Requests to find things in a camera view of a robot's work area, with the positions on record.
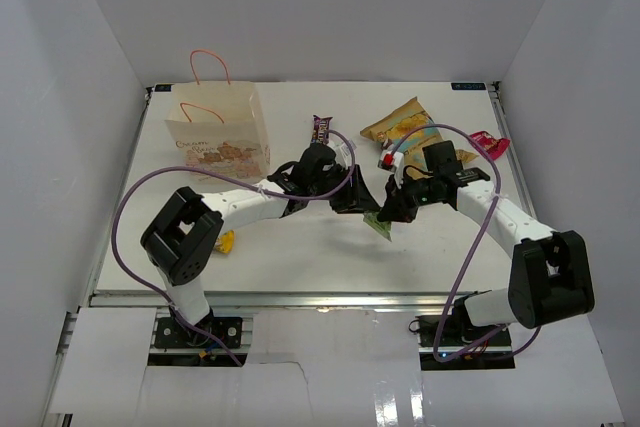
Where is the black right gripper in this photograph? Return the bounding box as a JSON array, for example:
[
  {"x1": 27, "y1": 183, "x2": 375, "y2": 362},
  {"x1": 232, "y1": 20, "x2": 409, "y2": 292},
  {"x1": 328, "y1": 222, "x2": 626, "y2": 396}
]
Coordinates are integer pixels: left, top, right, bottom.
[{"x1": 378, "y1": 171, "x2": 440, "y2": 223}]

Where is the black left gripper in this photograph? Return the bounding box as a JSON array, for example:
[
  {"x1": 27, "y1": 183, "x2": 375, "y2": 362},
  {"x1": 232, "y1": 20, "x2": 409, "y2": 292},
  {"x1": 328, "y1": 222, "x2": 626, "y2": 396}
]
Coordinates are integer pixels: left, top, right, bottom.
[{"x1": 308, "y1": 164, "x2": 379, "y2": 215}]

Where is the green snack packet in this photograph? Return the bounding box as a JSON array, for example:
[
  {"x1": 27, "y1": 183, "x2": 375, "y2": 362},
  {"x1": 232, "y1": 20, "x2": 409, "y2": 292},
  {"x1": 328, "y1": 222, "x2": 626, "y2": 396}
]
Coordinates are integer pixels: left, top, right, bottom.
[{"x1": 363, "y1": 212, "x2": 392, "y2": 242}]

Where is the yellow M&M's packet face-up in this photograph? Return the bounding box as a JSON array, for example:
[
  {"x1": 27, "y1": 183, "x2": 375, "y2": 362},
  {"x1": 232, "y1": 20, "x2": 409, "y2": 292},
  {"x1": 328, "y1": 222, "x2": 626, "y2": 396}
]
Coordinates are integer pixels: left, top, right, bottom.
[{"x1": 214, "y1": 230, "x2": 235, "y2": 255}]

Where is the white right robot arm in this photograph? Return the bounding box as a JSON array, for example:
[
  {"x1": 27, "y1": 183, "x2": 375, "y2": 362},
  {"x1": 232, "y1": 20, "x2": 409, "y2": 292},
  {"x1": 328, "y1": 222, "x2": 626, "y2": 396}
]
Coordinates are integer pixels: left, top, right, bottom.
[{"x1": 377, "y1": 141, "x2": 595, "y2": 346}]

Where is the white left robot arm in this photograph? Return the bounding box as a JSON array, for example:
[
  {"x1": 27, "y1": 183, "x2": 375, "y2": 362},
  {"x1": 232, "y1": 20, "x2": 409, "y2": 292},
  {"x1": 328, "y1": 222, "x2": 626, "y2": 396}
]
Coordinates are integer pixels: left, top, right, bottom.
[{"x1": 141, "y1": 144, "x2": 380, "y2": 346}]

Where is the tan popcorn chips bag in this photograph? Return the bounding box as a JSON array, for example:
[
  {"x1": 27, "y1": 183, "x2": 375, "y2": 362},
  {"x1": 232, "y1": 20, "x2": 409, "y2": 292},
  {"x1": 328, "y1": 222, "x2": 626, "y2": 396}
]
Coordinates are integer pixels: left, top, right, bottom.
[{"x1": 359, "y1": 96, "x2": 479, "y2": 166}]

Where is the cream bear paper bag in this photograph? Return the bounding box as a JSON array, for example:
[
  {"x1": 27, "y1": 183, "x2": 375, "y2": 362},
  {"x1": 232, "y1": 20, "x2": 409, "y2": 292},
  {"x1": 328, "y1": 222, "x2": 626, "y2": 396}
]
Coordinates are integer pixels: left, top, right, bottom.
[{"x1": 152, "y1": 69, "x2": 270, "y2": 181}]

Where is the brown M&M's packet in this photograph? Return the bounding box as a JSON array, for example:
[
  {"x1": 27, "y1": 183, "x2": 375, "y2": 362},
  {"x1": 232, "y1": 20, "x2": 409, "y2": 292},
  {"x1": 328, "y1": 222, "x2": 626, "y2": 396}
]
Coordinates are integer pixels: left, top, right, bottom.
[{"x1": 310, "y1": 115, "x2": 332, "y2": 145}]

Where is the small pink candy packet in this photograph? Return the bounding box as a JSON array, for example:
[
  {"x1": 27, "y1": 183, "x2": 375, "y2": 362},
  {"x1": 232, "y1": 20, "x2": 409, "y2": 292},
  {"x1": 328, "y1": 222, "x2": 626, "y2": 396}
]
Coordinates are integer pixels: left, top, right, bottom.
[{"x1": 471, "y1": 131, "x2": 511, "y2": 160}]

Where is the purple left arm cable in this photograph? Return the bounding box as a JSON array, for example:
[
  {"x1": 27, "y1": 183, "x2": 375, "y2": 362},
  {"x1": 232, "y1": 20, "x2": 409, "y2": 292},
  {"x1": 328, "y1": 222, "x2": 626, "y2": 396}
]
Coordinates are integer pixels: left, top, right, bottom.
[{"x1": 110, "y1": 127, "x2": 357, "y2": 367}]

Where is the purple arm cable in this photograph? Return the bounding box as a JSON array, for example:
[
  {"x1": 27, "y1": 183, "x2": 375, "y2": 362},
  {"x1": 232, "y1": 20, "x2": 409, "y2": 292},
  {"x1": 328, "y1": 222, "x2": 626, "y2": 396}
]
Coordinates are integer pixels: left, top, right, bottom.
[
  {"x1": 110, "y1": 127, "x2": 357, "y2": 367},
  {"x1": 384, "y1": 122, "x2": 542, "y2": 363}
]

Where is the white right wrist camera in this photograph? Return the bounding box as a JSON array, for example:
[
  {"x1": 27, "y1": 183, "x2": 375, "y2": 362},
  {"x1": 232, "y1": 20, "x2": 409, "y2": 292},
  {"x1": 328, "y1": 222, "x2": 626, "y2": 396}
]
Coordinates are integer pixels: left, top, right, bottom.
[{"x1": 378, "y1": 149, "x2": 405, "y2": 187}]

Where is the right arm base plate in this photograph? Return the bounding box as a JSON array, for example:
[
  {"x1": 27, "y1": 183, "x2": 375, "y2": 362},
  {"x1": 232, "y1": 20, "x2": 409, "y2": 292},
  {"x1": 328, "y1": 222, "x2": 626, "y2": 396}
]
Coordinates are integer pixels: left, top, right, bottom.
[{"x1": 408, "y1": 315, "x2": 512, "y2": 355}]

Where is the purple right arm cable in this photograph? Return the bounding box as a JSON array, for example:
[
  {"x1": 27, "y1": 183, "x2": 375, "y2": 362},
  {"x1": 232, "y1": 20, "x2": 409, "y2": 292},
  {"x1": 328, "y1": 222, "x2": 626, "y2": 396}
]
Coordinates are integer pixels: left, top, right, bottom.
[{"x1": 384, "y1": 122, "x2": 542, "y2": 363}]

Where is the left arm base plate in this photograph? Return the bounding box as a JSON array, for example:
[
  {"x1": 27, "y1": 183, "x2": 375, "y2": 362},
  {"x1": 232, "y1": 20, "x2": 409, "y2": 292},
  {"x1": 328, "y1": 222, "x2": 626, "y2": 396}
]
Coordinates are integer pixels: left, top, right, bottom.
[{"x1": 152, "y1": 316, "x2": 243, "y2": 350}]

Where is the aluminium table frame rail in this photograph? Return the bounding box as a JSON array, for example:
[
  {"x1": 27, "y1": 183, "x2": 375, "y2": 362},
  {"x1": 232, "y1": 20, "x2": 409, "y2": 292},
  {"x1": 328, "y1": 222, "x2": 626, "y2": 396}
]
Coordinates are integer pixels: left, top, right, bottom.
[{"x1": 89, "y1": 291, "x2": 447, "y2": 311}]

